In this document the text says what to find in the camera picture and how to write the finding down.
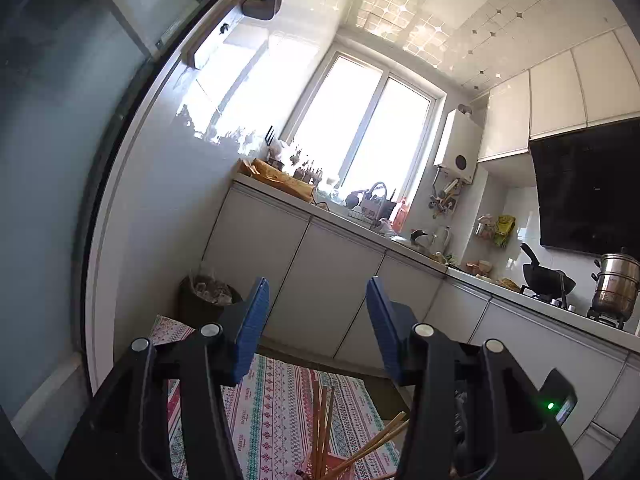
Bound white base cabinets under window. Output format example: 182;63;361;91
200;182;448;376

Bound white wall water heater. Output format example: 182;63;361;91
432;107;483;186

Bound yellow-brown cloth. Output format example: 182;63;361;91
239;158;316;203

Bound trash bin with bag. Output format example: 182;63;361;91
180;272;246;331

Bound bunch of bamboo chopsticks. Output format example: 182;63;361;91
310;384;410;480

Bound stainless steel pot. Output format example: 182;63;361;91
590;247;640;318

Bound white wall cabinets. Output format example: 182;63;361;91
475;27;640;163

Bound white base cabinets under stove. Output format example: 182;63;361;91
420;270;640;466

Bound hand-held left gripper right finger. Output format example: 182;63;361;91
366;276;583;480

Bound white kettle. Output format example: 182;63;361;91
431;225;453;256

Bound patterned tablecloth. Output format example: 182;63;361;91
150;314;416;480

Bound kitchen faucet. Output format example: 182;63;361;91
367;181;390;221

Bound white plastic bag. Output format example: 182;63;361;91
370;217;401;238

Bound black wok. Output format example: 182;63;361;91
520;242;577;298

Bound black range hood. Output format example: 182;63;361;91
529;117;640;261

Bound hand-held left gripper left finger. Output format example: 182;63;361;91
55;276;271;480

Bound gas stove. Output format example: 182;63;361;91
520;285;636;331

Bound row of small bottles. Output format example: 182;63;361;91
290;147;331;186

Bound yellow package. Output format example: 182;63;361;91
494;215;516;250

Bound kitchen window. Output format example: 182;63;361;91
287;50;446;201

